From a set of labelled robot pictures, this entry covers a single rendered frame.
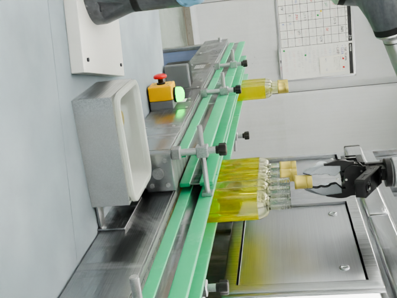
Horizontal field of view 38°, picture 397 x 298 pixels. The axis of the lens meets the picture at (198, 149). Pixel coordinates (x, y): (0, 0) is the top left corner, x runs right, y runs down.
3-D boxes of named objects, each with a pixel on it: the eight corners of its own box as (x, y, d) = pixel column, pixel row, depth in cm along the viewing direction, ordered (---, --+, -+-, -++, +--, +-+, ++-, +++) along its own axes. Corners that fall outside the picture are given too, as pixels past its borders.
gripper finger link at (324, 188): (305, 191, 153) (341, 184, 151) (306, 200, 147) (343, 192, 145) (302, 180, 152) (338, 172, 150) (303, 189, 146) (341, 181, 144)
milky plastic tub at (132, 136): (94, 209, 117) (136, 206, 115) (72, 99, 110) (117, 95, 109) (116, 177, 133) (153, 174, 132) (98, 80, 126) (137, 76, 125)
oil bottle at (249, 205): (180, 225, 138) (271, 220, 135) (177, 203, 136) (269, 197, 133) (184, 215, 143) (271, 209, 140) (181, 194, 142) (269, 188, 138)
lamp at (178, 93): (173, 103, 171) (184, 103, 171) (172, 88, 170) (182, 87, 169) (176, 100, 176) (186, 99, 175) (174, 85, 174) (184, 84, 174)
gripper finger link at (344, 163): (322, 174, 146) (357, 177, 145) (322, 177, 145) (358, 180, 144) (324, 156, 145) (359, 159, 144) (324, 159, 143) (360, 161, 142)
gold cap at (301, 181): (295, 191, 145) (312, 190, 145) (293, 178, 144) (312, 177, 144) (294, 186, 149) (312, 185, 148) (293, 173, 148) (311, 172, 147)
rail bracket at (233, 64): (213, 70, 231) (247, 67, 229) (211, 52, 229) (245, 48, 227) (214, 68, 235) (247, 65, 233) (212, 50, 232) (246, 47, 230)
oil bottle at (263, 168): (190, 196, 154) (271, 190, 151) (187, 176, 153) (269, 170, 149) (193, 188, 160) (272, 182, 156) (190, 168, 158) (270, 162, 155)
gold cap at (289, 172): (280, 184, 151) (298, 183, 151) (279, 171, 150) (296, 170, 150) (280, 180, 155) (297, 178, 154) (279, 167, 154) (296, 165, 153)
